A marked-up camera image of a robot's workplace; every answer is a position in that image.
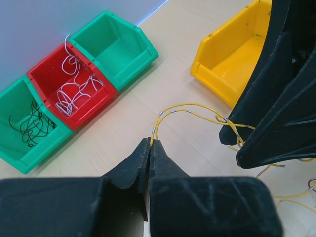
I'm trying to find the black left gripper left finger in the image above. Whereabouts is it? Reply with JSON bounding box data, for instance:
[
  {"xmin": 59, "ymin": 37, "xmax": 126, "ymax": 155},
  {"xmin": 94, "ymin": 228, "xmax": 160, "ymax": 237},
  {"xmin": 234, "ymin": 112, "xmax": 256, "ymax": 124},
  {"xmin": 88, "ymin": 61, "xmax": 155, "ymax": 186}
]
[{"xmin": 0, "ymin": 138, "xmax": 150, "ymax": 237}]

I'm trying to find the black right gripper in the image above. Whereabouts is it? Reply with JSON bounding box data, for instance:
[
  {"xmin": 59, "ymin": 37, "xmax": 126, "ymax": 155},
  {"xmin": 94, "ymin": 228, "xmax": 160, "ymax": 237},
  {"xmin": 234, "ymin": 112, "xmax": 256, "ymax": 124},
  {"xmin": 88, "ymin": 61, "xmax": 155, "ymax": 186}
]
[{"xmin": 265, "ymin": 0, "xmax": 316, "ymax": 81}]

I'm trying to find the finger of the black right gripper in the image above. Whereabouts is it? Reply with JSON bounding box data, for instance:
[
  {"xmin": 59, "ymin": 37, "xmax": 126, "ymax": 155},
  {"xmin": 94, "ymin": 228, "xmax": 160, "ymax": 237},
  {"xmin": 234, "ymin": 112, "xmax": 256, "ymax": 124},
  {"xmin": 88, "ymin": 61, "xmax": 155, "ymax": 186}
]
[
  {"xmin": 218, "ymin": 31, "xmax": 294, "ymax": 146},
  {"xmin": 236, "ymin": 50, "xmax": 316, "ymax": 169}
]

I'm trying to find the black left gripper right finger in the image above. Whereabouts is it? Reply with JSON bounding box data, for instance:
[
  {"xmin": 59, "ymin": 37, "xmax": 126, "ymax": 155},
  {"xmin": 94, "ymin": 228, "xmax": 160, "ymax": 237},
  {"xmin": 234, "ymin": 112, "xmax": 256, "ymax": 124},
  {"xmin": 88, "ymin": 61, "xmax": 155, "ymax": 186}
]
[{"xmin": 149, "ymin": 140, "xmax": 283, "ymax": 237}]

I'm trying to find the dark brown wire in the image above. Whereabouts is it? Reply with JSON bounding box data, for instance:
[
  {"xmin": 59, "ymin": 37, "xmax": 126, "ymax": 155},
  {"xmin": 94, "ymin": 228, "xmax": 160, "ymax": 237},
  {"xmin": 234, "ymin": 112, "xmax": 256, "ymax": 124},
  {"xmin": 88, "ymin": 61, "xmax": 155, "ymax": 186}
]
[{"xmin": 8, "ymin": 100, "xmax": 56, "ymax": 148}]

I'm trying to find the white wire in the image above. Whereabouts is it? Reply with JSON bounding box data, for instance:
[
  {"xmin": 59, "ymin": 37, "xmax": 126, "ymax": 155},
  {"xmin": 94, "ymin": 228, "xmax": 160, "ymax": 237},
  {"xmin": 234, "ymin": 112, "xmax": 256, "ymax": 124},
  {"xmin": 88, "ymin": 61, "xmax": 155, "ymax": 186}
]
[
  {"xmin": 55, "ymin": 75, "xmax": 104, "ymax": 116},
  {"xmin": 61, "ymin": 34, "xmax": 82, "ymax": 76}
]

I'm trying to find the yellow plastic bin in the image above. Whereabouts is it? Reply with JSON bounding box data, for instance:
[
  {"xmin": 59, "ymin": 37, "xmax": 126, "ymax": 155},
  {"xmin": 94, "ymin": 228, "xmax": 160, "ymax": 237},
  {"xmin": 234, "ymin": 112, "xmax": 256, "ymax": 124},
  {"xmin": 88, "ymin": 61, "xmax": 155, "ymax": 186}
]
[{"xmin": 190, "ymin": 0, "xmax": 272, "ymax": 108}]

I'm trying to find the left green plastic bin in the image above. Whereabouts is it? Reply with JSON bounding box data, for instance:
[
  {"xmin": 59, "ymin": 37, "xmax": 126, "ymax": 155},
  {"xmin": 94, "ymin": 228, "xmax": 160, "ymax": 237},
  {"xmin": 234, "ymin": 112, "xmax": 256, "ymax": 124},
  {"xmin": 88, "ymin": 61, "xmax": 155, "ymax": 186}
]
[{"xmin": 0, "ymin": 76, "xmax": 73, "ymax": 174}]

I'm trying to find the green plastic bin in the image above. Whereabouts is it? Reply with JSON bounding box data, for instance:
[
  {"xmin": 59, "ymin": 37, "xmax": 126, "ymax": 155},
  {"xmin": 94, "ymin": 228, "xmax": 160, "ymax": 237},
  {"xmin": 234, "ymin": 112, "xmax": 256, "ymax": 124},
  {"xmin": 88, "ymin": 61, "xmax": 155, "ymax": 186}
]
[
  {"xmin": 0, "ymin": 76, "xmax": 73, "ymax": 174},
  {"xmin": 69, "ymin": 11, "xmax": 158, "ymax": 91}
]

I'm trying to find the red plastic bin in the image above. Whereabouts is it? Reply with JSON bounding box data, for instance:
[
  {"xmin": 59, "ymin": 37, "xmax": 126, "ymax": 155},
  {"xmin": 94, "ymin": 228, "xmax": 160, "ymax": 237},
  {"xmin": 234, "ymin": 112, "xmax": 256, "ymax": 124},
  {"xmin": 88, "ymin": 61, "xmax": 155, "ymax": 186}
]
[{"xmin": 27, "ymin": 42, "xmax": 117, "ymax": 131}]

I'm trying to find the right green plastic bin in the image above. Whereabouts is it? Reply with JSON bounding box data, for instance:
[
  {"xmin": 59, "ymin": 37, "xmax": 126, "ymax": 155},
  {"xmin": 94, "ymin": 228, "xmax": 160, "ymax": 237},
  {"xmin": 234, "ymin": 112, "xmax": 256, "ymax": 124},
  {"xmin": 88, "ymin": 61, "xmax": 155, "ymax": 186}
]
[{"xmin": 69, "ymin": 11, "xmax": 158, "ymax": 91}]

